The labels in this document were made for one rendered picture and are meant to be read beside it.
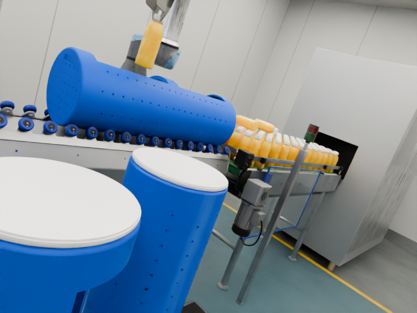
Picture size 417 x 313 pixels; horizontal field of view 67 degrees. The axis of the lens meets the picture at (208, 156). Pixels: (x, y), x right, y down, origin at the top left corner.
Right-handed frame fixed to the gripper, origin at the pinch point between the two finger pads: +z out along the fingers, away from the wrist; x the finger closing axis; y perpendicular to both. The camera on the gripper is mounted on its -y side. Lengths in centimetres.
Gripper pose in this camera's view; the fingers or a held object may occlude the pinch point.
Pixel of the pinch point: (159, 17)
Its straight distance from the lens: 129.9
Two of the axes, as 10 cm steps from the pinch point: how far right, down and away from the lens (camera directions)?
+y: -6.4, -0.6, -7.7
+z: -3.3, 9.2, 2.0
